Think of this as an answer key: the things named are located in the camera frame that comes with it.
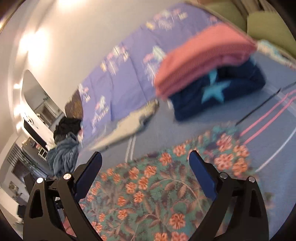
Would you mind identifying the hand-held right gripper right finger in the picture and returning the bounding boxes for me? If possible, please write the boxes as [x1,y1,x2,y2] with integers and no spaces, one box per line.
[188,150,270,241]

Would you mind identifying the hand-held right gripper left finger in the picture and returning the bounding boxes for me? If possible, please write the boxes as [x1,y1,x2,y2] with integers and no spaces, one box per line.
[23,152,103,241]

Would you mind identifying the teal floral garment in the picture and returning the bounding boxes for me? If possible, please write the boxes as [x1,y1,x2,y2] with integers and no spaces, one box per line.
[62,123,275,241]

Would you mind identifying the black clothes pile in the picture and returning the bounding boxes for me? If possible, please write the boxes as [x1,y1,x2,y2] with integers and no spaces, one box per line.
[53,117,82,142]

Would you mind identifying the navy star-print folded clothes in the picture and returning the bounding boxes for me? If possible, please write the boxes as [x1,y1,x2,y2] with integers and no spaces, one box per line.
[170,57,266,122]

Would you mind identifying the pink folded clothes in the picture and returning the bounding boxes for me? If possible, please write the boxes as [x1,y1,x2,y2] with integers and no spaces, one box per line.
[154,23,258,100]

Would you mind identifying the blue fleece blanket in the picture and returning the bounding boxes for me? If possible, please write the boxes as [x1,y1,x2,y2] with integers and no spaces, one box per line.
[46,132,80,176]

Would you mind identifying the grey folded cloth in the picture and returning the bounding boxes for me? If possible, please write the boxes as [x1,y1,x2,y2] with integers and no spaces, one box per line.
[89,101,160,151]

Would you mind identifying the dark branch-print pillow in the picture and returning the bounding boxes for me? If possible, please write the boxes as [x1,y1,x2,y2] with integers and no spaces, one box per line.
[64,89,84,121]

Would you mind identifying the purple tree-print sheet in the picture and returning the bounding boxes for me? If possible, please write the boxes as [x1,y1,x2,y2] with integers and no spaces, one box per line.
[80,2,222,139]

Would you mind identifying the large green pillow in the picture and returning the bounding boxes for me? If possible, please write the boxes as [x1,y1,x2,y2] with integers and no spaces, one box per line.
[246,11,293,56]

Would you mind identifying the small green pillow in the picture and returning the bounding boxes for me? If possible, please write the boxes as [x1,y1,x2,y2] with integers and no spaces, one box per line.
[203,0,248,33]

